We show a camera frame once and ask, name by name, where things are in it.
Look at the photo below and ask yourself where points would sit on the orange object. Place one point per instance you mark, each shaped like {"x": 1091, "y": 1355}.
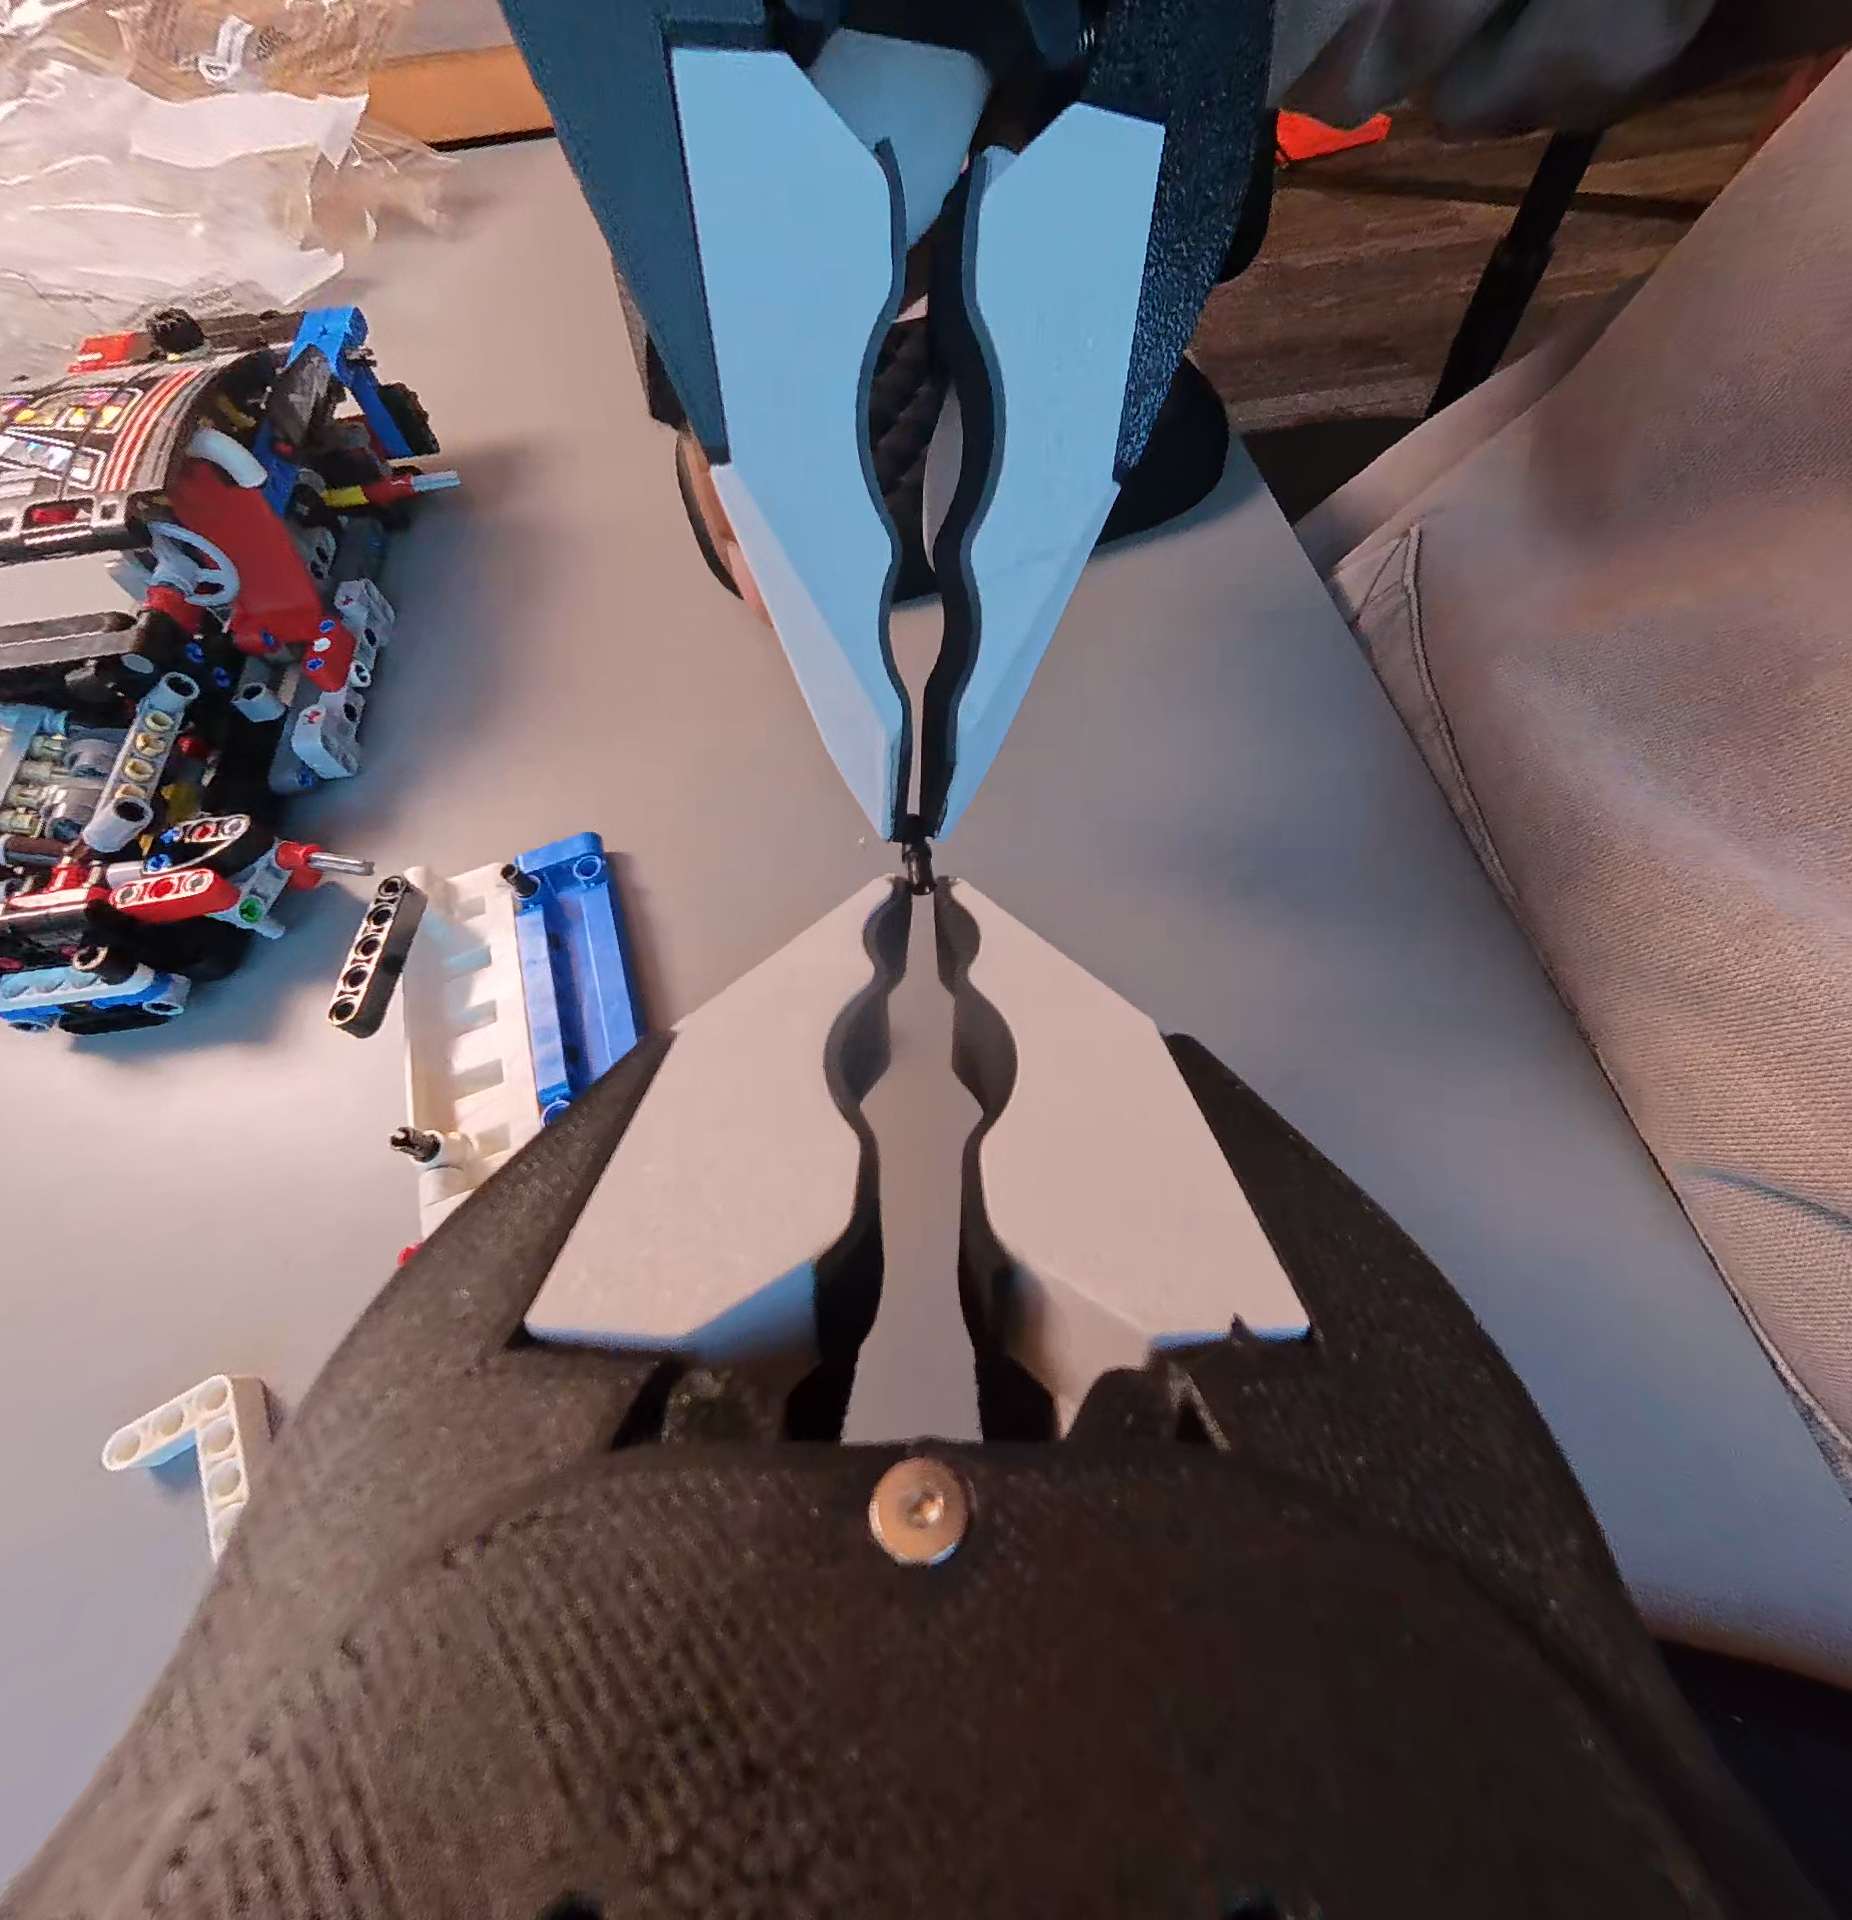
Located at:
{"x": 1317, "y": 139}

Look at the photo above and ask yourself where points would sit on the partly built lego car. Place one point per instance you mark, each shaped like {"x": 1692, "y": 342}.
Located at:
{"x": 220, "y": 540}

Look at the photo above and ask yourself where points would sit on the black metal leg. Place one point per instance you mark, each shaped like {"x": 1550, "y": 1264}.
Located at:
{"x": 1512, "y": 272}

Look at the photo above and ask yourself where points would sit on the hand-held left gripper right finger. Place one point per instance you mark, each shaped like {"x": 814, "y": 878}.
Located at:
{"x": 1122, "y": 1186}

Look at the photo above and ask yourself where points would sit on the person's right hand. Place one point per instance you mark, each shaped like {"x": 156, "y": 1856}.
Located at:
{"x": 726, "y": 532}

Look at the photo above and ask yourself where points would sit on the black five-hole lego beam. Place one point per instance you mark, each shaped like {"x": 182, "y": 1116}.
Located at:
{"x": 343, "y": 974}

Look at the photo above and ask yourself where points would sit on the blue and white lego assembly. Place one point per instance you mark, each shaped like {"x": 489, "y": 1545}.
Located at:
{"x": 574, "y": 960}

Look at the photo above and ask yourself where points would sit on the black lego pin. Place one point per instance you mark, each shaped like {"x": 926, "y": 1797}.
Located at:
{"x": 915, "y": 862}

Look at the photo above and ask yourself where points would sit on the person's beige trousers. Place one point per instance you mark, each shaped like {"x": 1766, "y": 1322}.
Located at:
{"x": 1692, "y": 751}

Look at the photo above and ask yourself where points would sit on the clear plastic bags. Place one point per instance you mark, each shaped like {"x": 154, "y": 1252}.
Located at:
{"x": 147, "y": 180}

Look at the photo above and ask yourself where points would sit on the white L-shaped lego beam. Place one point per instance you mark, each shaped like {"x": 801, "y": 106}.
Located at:
{"x": 220, "y": 1419}

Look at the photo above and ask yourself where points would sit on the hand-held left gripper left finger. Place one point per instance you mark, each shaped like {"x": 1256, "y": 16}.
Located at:
{"x": 701, "y": 1186}

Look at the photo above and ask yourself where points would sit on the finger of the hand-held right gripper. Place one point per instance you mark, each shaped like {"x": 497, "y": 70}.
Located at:
{"x": 1053, "y": 374}
{"x": 776, "y": 374}

